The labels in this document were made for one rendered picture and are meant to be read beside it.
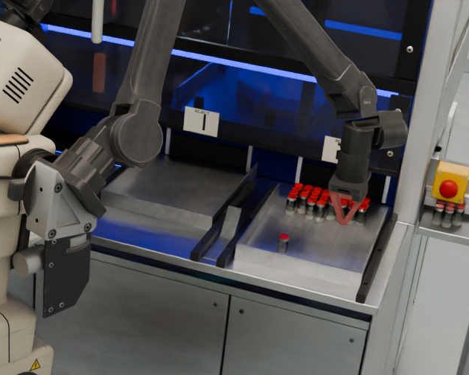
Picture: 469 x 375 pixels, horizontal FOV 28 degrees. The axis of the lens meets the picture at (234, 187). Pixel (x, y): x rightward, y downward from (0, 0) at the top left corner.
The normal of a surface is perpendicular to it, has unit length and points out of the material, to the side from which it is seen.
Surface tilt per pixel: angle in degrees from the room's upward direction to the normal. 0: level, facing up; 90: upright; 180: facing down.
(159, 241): 0
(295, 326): 90
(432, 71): 90
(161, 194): 0
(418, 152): 90
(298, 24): 70
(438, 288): 0
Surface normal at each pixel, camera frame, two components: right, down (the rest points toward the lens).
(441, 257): 0.11, -0.91
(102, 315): -0.31, 0.36
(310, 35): 0.48, 0.07
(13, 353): 0.75, 0.34
